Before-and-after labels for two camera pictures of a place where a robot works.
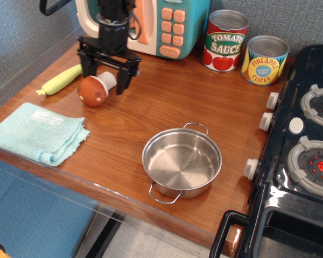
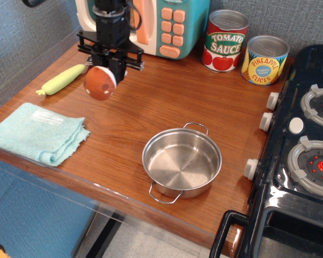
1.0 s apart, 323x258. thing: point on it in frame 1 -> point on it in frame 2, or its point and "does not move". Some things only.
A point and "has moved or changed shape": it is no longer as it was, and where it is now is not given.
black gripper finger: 124,76 -> 119,68
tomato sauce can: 226,31 does not move
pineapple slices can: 265,59 does not move
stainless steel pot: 181,160 does not move
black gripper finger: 89,66 -> 100,60
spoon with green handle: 62,79 does not move
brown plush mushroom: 93,90 has moved or changed shape
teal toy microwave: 169,29 does not move
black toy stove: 291,214 does not move
